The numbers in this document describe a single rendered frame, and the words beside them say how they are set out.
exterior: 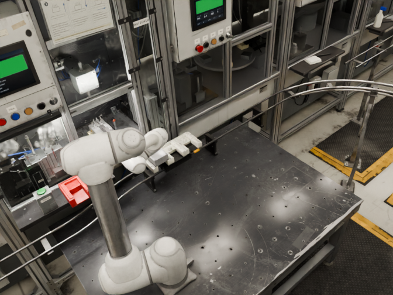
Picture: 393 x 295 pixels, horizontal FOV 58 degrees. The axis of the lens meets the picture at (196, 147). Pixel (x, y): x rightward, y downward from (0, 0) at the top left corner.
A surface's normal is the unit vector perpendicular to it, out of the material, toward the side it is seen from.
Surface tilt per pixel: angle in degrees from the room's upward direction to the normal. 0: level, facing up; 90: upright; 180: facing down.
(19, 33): 90
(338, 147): 0
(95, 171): 79
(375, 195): 0
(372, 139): 0
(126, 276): 70
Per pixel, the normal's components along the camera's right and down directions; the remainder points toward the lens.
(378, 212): -0.06, -0.75
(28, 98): 0.62, 0.49
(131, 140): 0.33, -0.21
